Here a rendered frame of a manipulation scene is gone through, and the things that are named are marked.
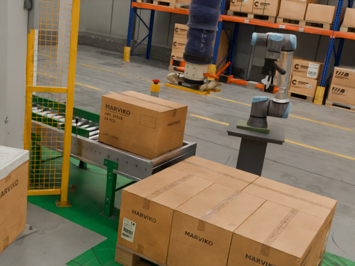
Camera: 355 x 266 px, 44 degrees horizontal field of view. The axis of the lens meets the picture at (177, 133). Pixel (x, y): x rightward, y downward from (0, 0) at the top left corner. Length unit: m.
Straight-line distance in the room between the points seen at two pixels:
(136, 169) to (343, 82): 7.38
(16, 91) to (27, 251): 1.10
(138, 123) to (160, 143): 0.24
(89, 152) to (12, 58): 1.06
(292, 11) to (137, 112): 7.46
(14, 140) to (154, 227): 1.13
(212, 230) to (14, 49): 1.68
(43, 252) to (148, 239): 0.77
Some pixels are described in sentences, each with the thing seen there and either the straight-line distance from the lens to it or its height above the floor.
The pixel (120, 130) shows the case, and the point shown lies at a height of 0.71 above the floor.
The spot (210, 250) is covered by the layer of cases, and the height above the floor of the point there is 0.37.
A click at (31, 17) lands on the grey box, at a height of 1.54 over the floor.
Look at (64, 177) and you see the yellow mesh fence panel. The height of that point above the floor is 0.26.
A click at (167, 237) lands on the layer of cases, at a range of 2.88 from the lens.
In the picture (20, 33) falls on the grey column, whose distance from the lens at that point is 3.08.
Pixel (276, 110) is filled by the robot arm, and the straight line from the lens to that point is 3.99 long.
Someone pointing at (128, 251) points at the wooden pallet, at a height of 0.12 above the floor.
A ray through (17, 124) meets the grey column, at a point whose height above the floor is 0.83.
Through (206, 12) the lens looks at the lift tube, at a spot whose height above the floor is 1.71.
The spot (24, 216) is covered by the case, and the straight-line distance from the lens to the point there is 2.27.
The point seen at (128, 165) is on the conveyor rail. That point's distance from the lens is 3.47.
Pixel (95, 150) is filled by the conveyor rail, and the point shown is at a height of 0.54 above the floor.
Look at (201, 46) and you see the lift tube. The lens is 3.30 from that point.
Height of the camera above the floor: 1.76
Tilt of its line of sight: 16 degrees down
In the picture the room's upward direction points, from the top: 8 degrees clockwise
